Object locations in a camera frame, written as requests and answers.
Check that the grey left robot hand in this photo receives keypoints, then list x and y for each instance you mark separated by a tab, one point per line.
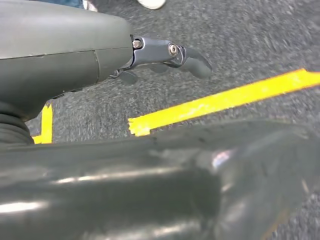
62	66

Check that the person's leg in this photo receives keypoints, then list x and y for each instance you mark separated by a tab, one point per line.
65	2

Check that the person's foot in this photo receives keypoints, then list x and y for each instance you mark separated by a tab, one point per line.
90	5
151	3

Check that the yellow floor tape square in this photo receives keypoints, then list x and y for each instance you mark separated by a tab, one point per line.
225	99

